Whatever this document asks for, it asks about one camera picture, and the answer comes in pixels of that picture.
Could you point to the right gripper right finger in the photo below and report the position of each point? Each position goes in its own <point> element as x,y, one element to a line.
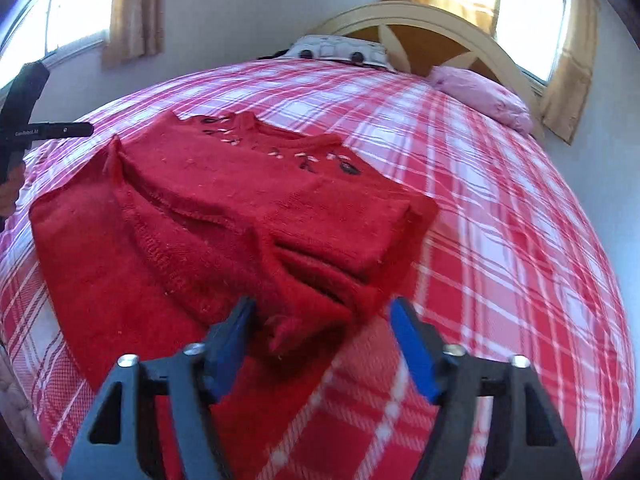
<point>526,440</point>

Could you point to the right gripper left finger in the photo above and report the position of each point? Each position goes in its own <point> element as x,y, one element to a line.
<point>120,439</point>

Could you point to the red knit sweater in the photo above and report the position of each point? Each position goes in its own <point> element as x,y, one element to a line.
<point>157,237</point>

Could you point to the person's left hand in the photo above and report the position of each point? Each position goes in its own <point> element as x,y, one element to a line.
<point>10,190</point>

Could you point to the left window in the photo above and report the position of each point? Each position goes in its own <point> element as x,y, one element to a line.
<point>48,26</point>

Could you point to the window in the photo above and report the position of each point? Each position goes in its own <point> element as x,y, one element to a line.
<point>48,26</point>
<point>532,32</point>

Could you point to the beige curtain by left window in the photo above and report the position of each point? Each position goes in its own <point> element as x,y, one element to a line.
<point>137,30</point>

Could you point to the red white plaid bedspread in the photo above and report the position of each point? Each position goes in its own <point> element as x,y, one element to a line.
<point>510,265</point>

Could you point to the black item beside cushion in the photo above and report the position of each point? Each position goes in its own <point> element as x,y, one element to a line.
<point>277,54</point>

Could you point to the beige curtain right of headboard window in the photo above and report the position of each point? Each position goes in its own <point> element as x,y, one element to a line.
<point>566,95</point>

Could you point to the pink pillow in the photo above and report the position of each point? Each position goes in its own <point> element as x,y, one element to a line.
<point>483,95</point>

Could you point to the white patterned cushion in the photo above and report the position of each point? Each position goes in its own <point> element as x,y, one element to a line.
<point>340,49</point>

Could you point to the cream wooden headboard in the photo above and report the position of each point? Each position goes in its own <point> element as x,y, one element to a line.
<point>417,38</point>

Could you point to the right window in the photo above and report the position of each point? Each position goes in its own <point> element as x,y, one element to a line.
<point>532,32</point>

